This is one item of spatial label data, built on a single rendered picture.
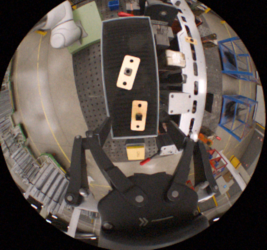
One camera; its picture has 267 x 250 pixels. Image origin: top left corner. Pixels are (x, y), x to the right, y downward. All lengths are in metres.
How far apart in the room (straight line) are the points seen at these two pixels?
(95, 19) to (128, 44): 0.59
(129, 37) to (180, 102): 0.25
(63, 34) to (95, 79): 0.45
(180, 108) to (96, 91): 0.62
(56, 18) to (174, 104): 0.72
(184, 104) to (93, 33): 0.78
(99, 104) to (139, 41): 0.61
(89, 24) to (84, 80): 0.49
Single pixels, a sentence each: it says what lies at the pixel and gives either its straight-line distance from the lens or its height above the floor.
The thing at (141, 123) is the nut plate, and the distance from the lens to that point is 0.24.
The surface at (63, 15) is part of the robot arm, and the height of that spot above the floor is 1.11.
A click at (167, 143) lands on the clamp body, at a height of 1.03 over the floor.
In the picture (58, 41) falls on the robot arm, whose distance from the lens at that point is 0.61.
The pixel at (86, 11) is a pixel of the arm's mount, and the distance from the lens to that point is 0.83.
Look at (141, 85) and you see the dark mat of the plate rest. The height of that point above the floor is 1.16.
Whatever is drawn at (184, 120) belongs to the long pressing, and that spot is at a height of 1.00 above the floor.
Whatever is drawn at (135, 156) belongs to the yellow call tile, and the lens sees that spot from 0.32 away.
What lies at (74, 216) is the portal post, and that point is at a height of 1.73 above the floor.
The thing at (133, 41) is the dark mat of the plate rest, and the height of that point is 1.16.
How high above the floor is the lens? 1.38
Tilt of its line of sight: 69 degrees down
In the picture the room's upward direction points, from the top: 178 degrees counter-clockwise
